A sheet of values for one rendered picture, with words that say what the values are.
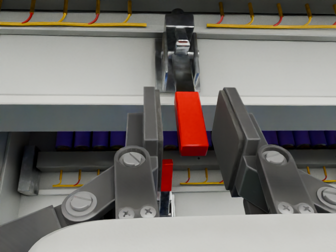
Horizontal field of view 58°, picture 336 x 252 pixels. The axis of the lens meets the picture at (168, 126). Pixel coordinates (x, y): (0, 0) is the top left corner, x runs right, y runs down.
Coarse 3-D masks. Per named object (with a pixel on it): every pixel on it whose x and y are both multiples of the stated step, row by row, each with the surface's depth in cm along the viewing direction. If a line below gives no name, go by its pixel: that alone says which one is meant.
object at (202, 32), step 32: (0, 32) 20; (32, 32) 20; (64, 32) 20; (96, 32) 20; (128, 32) 20; (160, 32) 20; (224, 32) 20; (256, 32) 20; (288, 32) 21; (320, 32) 21
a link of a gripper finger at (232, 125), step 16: (224, 96) 13; (224, 112) 13; (240, 112) 12; (224, 128) 13; (240, 128) 12; (256, 128) 13; (224, 144) 13; (240, 144) 11; (256, 144) 11; (224, 160) 13; (240, 160) 12; (224, 176) 13; (240, 176) 12; (256, 176) 11; (304, 176) 11; (240, 192) 12; (256, 192) 11; (320, 192) 10; (320, 208) 10
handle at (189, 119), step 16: (176, 48) 17; (176, 64) 17; (176, 80) 16; (192, 80) 16; (176, 96) 15; (192, 96) 15; (176, 112) 14; (192, 112) 14; (192, 128) 13; (192, 144) 13; (208, 144) 13
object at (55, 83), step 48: (0, 48) 19; (48, 48) 20; (96, 48) 20; (144, 48) 20; (240, 48) 21; (288, 48) 21; (0, 96) 18; (48, 96) 18; (96, 96) 18; (240, 96) 19; (288, 96) 20
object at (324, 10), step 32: (0, 0) 19; (32, 0) 19; (64, 0) 20; (96, 0) 20; (128, 0) 20; (160, 0) 20; (192, 0) 20; (224, 0) 20; (256, 0) 21; (288, 0) 21; (320, 0) 21
